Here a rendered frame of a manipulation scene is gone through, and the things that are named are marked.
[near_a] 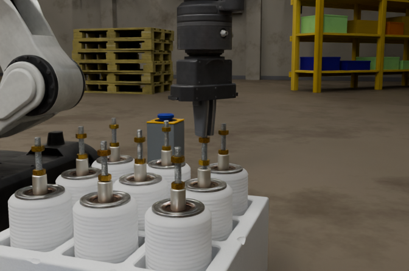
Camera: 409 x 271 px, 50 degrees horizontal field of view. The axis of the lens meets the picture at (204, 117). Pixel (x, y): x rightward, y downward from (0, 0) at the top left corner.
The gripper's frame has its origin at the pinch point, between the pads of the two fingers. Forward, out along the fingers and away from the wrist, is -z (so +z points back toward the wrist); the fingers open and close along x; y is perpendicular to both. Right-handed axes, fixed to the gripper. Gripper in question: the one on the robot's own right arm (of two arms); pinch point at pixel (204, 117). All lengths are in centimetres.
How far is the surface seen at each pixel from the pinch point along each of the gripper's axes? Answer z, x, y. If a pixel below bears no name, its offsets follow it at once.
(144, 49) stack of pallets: 19, -264, -417
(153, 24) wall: 82, -533, -787
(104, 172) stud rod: -7.1, 16.4, -3.8
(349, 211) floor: -37, -71, -15
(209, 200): -12.5, 2.6, 4.0
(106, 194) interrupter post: -10.4, 16.6, -3.2
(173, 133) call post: -7.8, -13.9, -26.8
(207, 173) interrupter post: -9.2, 0.2, 1.0
